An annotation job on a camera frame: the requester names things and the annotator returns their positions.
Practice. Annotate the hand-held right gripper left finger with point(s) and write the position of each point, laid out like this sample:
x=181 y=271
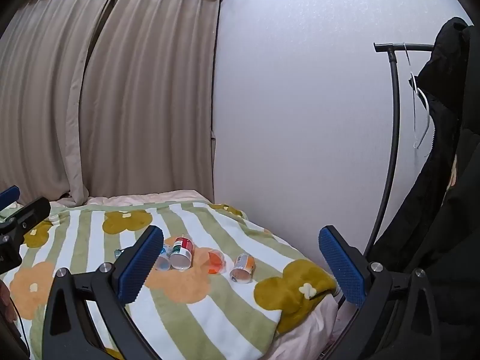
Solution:
x=139 y=268

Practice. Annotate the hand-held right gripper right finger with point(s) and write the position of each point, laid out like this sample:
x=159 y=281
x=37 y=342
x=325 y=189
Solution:
x=343 y=270

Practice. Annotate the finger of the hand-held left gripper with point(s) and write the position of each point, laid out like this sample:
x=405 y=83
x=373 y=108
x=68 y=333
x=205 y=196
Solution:
x=8 y=196
x=30 y=212

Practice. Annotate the clear blue print cup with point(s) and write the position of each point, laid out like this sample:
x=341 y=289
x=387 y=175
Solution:
x=163 y=260

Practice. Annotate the small clear plastic cup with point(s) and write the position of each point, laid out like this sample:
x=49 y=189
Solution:
x=119 y=252

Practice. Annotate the red green label cup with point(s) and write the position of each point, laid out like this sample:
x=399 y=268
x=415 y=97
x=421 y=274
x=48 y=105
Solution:
x=182 y=252

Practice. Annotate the orange transparent cup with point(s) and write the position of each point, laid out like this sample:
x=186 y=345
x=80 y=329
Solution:
x=215 y=261

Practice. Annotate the orange label cup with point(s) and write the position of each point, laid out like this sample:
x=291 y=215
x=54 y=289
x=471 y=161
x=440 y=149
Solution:
x=243 y=268

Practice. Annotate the pink bedding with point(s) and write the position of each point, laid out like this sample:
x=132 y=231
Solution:
x=307 y=332

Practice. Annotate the striped floral blanket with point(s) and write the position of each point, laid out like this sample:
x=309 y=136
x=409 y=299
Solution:
x=210 y=307

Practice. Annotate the beige curtain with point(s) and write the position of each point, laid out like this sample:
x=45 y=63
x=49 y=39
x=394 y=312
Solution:
x=37 y=101
x=150 y=101

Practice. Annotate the black coat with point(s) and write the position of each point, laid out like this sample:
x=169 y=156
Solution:
x=450 y=240

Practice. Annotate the black metal coat rack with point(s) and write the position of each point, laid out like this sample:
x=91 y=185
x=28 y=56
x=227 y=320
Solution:
x=393 y=120

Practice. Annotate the white clothes hanger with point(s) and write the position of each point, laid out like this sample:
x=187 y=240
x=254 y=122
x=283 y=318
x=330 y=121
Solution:
x=427 y=114

